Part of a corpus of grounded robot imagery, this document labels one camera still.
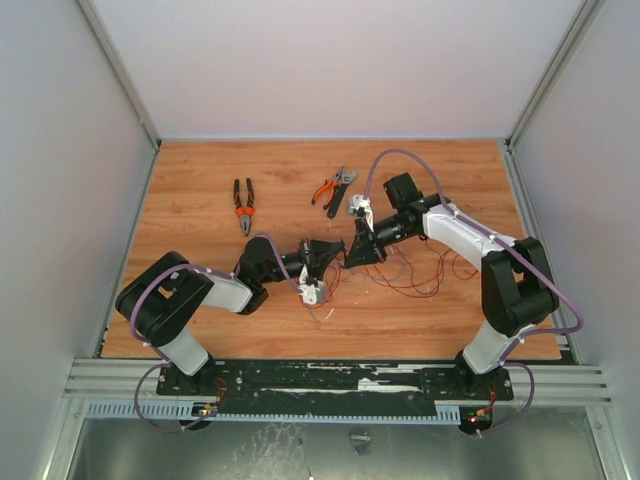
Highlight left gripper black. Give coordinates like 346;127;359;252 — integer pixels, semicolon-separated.
260;238;346;284

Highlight purple grey wire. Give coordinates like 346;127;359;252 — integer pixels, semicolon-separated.
307;257;409;324

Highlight black zip tie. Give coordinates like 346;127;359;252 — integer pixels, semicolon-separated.
339;243;354;270

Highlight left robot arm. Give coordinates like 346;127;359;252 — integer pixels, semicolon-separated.
115;233;345;395

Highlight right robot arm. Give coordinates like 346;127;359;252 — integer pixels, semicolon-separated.
345;173;559;398

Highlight small orange needle-nose pliers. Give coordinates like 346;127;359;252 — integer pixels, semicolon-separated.
311;167;344;209

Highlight black adjustable wrench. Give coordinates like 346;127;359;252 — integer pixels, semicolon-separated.
326;170;358;219

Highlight large orange black pliers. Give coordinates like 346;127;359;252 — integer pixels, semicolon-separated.
233;178;255;236

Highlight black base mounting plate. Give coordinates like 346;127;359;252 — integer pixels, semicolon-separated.
156;361;514;417

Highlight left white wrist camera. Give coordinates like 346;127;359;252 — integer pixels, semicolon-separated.
298;266;329;306

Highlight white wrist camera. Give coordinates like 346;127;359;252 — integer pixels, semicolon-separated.
347;195;374;230
298;266;329;306

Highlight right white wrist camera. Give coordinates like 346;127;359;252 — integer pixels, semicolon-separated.
347;195;374;230

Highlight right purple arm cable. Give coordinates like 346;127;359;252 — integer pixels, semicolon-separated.
364;149;585;441

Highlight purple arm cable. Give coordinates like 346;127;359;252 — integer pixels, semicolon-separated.
364;149;585;441
129;231;304;434

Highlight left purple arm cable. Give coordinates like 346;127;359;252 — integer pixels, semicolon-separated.
129;231;304;434

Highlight grey slotted cable duct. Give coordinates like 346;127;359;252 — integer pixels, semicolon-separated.
83;398;462;425

